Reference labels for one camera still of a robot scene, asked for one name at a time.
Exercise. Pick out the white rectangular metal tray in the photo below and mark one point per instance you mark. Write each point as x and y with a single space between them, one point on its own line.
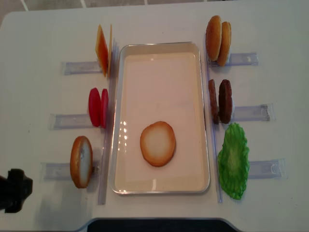
159 82

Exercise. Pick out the green lettuce leaf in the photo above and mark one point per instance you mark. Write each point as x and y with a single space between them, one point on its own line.
233 162

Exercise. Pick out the large golden bun top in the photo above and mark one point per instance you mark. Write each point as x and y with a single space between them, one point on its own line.
213 37

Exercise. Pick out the clear cheese holder strip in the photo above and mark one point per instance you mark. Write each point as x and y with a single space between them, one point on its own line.
88 67

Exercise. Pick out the pale yellow cheese slice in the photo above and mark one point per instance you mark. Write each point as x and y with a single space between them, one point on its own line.
110 53

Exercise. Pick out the small golden bun slice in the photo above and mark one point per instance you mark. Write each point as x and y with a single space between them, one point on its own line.
225 44

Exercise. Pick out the clear lettuce holder strip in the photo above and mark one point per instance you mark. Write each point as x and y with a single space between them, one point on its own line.
268 169

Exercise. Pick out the clear acrylic rail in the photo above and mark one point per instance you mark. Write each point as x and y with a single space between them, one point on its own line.
213 134
108 134

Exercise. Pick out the clear acrylic right rail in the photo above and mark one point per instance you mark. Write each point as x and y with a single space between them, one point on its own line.
213 134

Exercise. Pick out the clear tomato holder strip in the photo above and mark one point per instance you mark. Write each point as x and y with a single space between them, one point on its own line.
61 121

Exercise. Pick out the orange cheese slice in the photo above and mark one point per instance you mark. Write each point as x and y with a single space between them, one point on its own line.
102 50

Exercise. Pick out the standing bread slice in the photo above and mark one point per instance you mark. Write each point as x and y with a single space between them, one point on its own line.
81 162

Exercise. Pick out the clear bread holder strip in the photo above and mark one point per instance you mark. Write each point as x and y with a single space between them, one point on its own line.
51 171

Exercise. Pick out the bread slice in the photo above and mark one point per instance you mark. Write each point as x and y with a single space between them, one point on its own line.
81 162
157 143

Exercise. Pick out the clear bun holder strip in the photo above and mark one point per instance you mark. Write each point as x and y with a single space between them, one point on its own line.
242 59

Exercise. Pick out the thin brown meat patty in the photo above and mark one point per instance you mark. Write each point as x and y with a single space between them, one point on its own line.
213 101

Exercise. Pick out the clear patty holder strip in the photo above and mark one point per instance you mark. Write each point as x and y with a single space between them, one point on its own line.
263 112

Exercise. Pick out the thick brown meat patty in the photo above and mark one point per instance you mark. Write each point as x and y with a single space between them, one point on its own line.
225 101

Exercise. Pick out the clear acrylic left rail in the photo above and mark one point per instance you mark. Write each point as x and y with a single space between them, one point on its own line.
108 134

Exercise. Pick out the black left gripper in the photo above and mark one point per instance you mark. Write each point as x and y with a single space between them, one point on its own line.
14 190

